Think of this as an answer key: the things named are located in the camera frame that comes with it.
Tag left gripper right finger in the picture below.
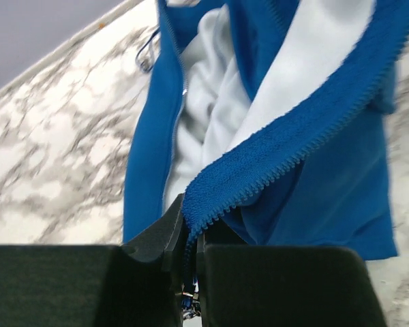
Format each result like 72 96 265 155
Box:
196 221 387 327

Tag blue jacket with white lining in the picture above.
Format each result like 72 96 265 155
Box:
123 1 409 323

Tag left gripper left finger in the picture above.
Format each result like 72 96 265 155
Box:
0 197 185 326

